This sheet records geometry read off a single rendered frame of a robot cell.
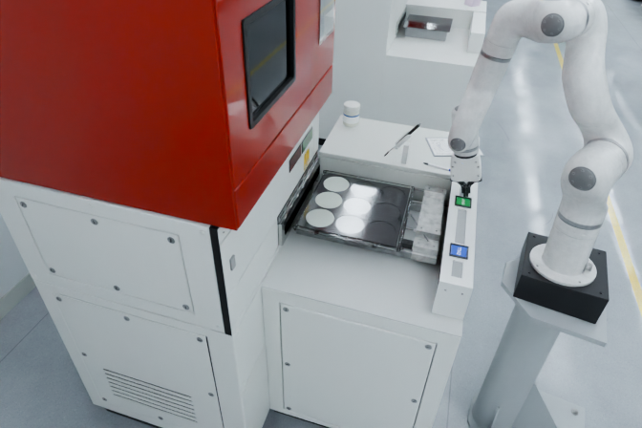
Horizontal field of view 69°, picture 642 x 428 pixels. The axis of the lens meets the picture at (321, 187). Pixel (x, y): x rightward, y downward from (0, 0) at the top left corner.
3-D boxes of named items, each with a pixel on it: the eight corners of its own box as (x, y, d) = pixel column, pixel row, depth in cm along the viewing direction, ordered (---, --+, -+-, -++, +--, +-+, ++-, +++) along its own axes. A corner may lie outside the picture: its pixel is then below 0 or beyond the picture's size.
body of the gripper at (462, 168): (449, 155, 156) (450, 183, 162) (481, 155, 152) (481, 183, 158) (450, 144, 161) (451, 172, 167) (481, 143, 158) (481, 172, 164)
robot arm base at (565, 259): (600, 260, 147) (621, 212, 137) (588, 296, 134) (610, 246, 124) (538, 238, 156) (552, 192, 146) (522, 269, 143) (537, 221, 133)
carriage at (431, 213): (410, 259, 155) (412, 253, 153) (423, 197, 183) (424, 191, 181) (435, 265, 153) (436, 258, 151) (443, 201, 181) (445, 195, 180)
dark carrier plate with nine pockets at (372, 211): (296, 225, 160) (296, 224, 160) (325, 173, 187) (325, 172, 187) (395, 247, 153) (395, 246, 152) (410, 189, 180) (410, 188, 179)
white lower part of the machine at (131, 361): (96, 415, 196) (30, 280, 148) (194, 277, 260) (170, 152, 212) (251, 469, 180) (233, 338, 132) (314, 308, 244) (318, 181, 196)
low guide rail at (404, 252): (296, 233, 168) (295, 226, 167) (297, 230, 170) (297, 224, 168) (436, 265, 157) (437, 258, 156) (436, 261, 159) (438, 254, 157)
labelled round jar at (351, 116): (340, 125, 205) (342, 106, 199) (345, 118, 211) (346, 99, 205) (356, 128, 204) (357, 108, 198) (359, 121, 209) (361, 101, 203)
